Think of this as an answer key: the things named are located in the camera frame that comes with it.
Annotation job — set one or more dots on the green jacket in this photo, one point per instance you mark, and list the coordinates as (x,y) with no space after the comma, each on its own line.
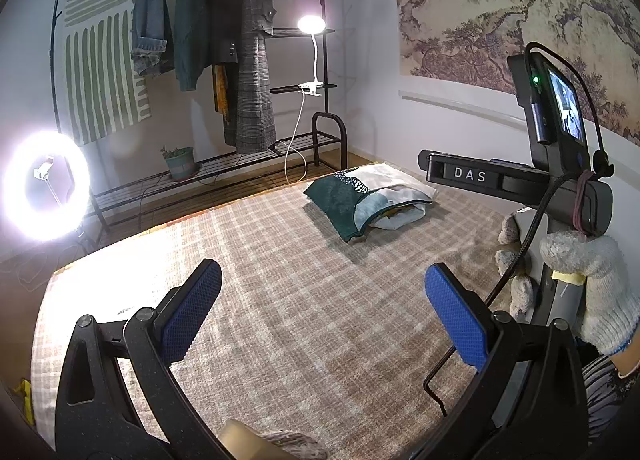
(190,30)

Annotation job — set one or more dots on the printed patterned cloth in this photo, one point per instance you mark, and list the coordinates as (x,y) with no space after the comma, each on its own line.
(352,183)

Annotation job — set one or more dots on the potted plant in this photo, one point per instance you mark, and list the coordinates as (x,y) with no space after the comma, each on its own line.
(180,165)

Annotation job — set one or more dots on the yellow scarf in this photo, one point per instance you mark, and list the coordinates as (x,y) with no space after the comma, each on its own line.
(221,90)

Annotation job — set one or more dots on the dark brown jacket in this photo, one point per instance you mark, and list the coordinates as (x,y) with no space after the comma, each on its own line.
(220,5)

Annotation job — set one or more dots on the person's right forearm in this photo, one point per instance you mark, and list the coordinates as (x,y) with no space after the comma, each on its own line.
(610,390)

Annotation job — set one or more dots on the black metal clothes rack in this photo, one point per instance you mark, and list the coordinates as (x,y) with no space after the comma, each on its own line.
(329,114)

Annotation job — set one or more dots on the dark green garment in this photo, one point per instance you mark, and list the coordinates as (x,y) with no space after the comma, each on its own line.
(332,202)

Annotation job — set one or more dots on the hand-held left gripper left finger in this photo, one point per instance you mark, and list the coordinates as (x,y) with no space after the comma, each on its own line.
(195,310)

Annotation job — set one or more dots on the white clip lamp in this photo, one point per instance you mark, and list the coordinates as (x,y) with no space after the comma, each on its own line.
(311,23)

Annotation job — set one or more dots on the person's left hand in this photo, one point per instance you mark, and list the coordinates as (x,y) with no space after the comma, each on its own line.
(295,447)

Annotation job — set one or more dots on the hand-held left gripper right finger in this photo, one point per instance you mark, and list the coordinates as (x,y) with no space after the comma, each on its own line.
(460,320)

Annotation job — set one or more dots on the beige plaid blanket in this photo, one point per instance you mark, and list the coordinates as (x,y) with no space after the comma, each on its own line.
(300,315)

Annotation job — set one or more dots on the green striped wall hanging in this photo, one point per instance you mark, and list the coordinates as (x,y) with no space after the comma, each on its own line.
(95,80)

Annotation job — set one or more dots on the landscape wall mural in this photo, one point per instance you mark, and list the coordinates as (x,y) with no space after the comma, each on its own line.
(475,0)

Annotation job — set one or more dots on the white phone holder clip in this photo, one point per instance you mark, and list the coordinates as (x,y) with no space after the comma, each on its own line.
(44,170)

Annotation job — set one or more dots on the cream white garment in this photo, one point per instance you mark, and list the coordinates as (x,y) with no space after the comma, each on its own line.
(395,180)

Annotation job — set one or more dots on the grey plaid coat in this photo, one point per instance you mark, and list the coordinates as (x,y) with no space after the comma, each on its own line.
(255,90)

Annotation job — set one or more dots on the blue denim jacket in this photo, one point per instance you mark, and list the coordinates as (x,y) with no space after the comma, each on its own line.
(150,15)

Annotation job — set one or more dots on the person's right hand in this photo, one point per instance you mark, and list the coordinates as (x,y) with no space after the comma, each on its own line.
(610,290)

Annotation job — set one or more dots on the purple elastic band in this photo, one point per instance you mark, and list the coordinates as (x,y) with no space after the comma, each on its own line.
(580,205)

